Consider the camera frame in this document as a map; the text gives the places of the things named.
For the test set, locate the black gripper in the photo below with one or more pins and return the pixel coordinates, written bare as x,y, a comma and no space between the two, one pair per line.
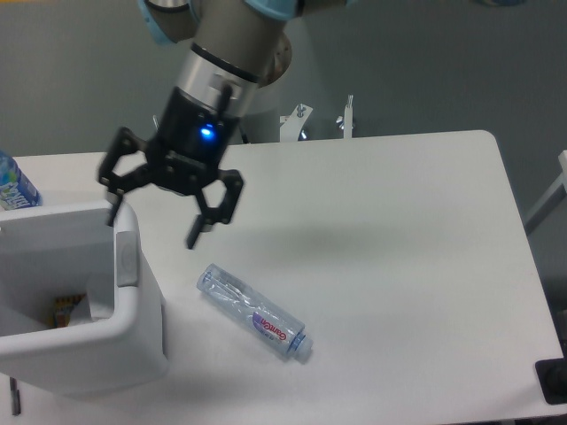
183,157

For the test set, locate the clear plastic bottle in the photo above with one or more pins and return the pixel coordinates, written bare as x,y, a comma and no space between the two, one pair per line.
275,327

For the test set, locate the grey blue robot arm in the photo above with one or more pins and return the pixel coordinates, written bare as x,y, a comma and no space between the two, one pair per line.
233,44

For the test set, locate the white plastic trash can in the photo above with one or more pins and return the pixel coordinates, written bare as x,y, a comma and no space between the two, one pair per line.
52,251

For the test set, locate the blue labelled water bottle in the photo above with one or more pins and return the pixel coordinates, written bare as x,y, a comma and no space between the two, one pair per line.
17,191

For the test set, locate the colourful snack packet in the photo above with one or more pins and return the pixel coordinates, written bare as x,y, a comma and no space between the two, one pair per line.
62,309

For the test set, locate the small black strip on table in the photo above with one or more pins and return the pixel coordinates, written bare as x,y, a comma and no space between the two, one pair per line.
15,397

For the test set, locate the black clamp at table edge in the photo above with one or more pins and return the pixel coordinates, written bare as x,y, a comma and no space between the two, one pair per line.
552,378

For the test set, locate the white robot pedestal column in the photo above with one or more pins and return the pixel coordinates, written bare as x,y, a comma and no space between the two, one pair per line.
261,122

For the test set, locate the white pedestal foot bracket middle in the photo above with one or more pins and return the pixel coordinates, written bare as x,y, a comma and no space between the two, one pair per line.
292,126

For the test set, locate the white pedestal foot bracket right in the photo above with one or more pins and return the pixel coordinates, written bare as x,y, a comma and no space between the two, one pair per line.
345,123

